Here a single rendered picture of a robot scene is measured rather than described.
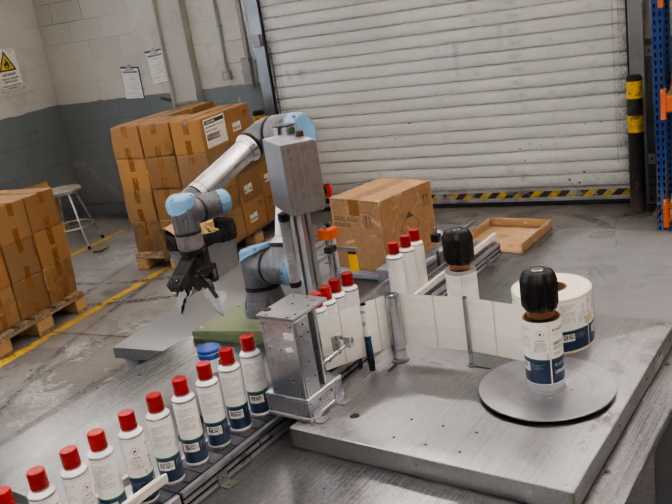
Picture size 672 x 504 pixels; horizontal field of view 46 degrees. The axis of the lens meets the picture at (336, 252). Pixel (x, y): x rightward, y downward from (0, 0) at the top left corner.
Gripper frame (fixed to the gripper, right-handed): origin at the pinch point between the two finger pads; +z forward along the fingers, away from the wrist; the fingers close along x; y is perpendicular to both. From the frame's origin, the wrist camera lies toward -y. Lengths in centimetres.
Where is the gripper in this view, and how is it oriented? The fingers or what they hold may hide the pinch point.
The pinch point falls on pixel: (201, 316)
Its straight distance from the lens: 233.8
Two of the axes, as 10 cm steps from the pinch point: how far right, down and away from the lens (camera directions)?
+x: -8.9, 0.0, 4.5
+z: 1.5, 9.4, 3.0
